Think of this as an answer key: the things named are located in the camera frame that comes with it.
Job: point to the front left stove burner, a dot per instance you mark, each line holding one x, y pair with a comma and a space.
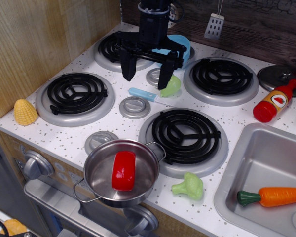
75, 99

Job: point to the red toy ketchup bottle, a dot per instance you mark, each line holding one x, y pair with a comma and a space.
268, 108

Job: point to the back left stove burner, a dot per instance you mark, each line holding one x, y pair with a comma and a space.
106, 53

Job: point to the blue handled toy knife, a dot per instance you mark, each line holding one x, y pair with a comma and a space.
152, 97

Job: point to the front right stove burner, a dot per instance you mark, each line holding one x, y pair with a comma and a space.
185, 140

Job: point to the hanging metal strainer ladle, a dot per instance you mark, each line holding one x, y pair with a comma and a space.
173, 16

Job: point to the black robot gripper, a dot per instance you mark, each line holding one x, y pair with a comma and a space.
151, 43

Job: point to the silver front knob left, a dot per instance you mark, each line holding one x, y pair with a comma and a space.
36, 166

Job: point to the silver oven door handle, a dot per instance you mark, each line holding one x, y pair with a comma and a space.
91, 219

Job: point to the hanging metal spatula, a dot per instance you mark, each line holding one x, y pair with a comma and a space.
215, 23

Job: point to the green toy broccoli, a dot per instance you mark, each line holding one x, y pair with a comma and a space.
191, 186

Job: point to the silver front knob right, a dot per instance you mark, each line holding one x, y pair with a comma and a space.
140, 222

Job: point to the silver top knob upper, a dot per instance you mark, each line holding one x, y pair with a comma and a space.
152, 77

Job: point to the silver toy sink basin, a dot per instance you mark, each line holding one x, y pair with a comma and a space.
264, 156

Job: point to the light green toy pear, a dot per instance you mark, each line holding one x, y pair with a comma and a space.
172, 87

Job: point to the silver top knob lower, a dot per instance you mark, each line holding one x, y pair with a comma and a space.
98, 138

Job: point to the silver top knob middle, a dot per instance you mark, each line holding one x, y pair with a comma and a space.
134, 107

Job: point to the silver pot lid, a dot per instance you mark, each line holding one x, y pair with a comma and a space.
274, 76

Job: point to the silver knob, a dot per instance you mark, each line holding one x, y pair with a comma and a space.
152, 77
140, 222
98, 138
36, 166
134, 107

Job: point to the yellow toy corn cob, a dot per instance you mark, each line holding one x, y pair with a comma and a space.
24, 112

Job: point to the orange toy carrot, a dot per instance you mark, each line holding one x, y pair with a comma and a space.
268, 196

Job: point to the stove burner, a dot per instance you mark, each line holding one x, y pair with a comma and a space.
185, 140
106, 53
221, 81
75, 99

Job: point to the red toy sushi piece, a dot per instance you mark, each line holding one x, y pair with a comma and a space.
123, 172

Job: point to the small stainless steel pot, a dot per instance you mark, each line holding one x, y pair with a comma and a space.
98, 167

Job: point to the back right stove burner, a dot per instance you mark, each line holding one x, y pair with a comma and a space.
221, 81

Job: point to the yellow toy on floor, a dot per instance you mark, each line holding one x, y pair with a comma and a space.
14, 227

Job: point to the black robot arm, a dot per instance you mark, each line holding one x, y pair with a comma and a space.
155, 3

